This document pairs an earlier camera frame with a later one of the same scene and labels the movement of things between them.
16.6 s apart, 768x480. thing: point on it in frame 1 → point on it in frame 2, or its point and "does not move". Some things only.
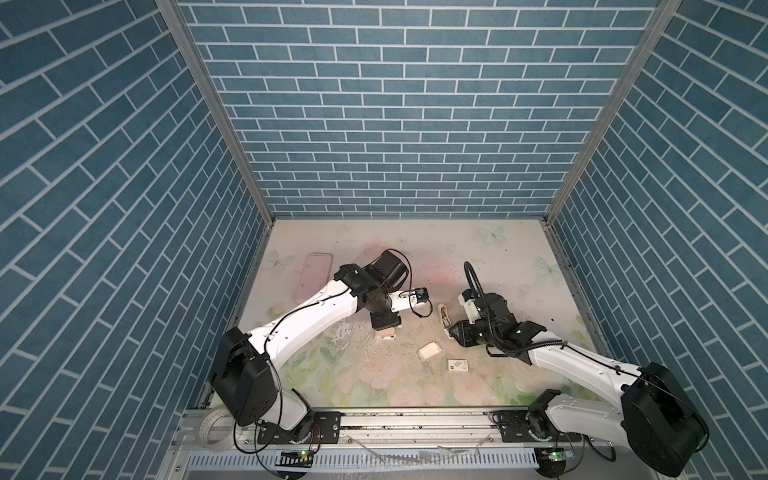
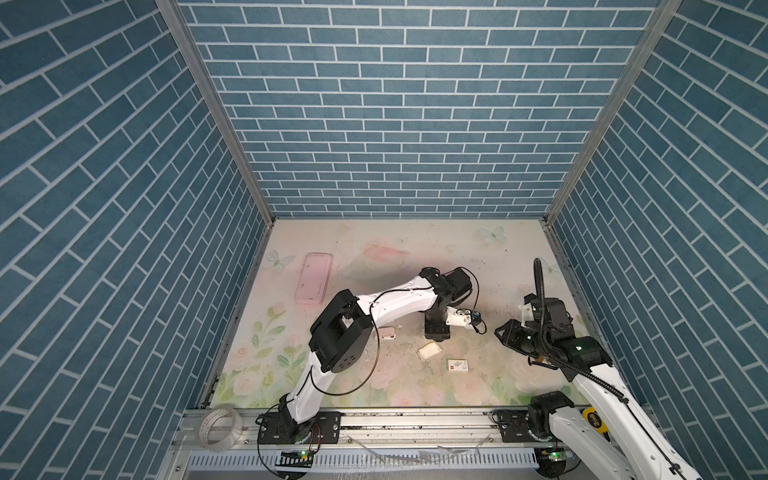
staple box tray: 431,349 does not move
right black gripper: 462,336 → 507,335
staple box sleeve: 458,365 does not move
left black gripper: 388,321 → 438,332
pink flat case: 314,276 does not move
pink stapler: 386,334 does not move
